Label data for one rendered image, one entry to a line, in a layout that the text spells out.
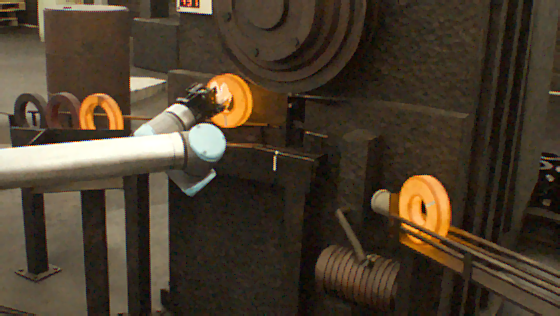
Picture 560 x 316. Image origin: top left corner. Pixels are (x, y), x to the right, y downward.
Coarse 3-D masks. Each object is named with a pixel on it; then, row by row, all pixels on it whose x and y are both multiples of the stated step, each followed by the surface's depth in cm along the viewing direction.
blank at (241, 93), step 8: (216, 80) 187; (224, 80) 186; (232, 80) 184; (240, 80) 185; (232, 88) 185; (240, 88) 183; (248, 88) 185; (240, 96) 184; (248, 96) 184; (240, 104) 184; (248, 104) 184; (224, 112) 188; (232, 112) 187; (240, 112) 185; (248, 112) 186; (216, 120) 190; (224, 120) 189; (232, 120) 187; (240, 120) 186
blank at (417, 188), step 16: (416, 176) 142; (400, 192) 148; (416, 192) 142; (432, 192) 137; (400, 208) 149; (416, 208) 146; (432, 208) 137; (448, 208) 136; (432, 224) 138; (448, 224) 137; (416, 240) 144
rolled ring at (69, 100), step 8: (56, 96) 225; (64, 96) 223; (72, 96) 224; (48, 104) 229; (56, 104) 227; (72, 104) 222; (80, 104) 224; (48, 112) 230; (56, 112) 231; (72, 112) 222; (48, 120) 231; (56, 120) 232; (80, 128) 223
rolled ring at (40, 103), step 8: (24, 96) 235; (32, 96) 232; (40, 96) 233; (16, 104) 238; (24, 104) 238; (40, 104) 231; (16, 112) 239; (24, 112) 241; (40, 112) 232; (16, 120) 241; (24, 120) 241; (40, 120) 233; (40, 128) 234
